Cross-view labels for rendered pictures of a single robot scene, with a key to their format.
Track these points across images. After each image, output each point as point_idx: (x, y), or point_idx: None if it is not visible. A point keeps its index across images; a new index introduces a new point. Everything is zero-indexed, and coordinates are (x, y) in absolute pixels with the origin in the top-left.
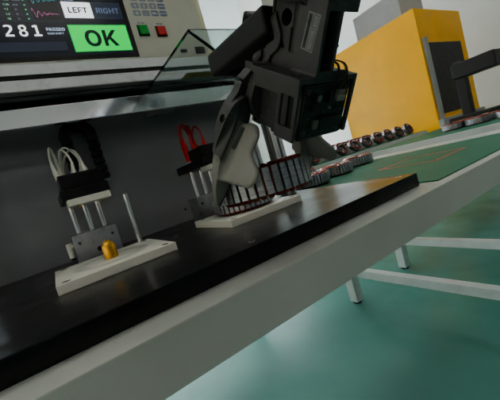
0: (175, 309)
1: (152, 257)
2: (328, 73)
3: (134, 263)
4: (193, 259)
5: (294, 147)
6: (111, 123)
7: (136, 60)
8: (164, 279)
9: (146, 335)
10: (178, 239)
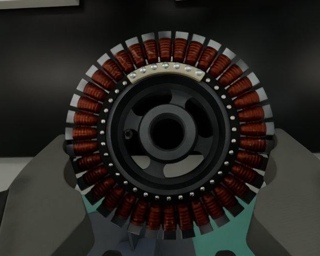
0: (26, 162)
1: (41, 5)
2: None
3: (16, 5)
4: (61, 103)
5: (269, 165)
6: None
7: None
8: (16, 137)
9: None
10: None
